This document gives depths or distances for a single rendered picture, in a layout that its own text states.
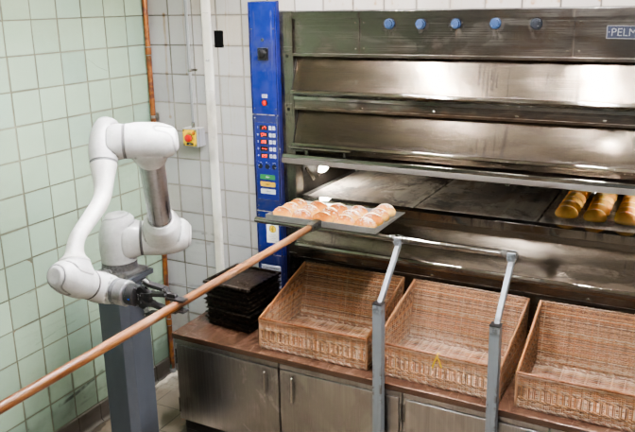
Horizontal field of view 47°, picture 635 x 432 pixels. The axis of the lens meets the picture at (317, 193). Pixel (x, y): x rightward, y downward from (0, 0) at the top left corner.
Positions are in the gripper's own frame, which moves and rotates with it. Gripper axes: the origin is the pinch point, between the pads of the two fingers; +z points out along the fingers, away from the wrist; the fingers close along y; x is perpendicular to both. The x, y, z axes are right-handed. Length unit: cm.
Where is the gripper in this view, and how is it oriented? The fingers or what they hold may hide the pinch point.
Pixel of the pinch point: (177, 303)
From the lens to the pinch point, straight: 247.6
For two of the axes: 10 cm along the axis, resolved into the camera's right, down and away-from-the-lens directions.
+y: 0.2, 9.7, 2.6
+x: -4.6, 2.4, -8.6
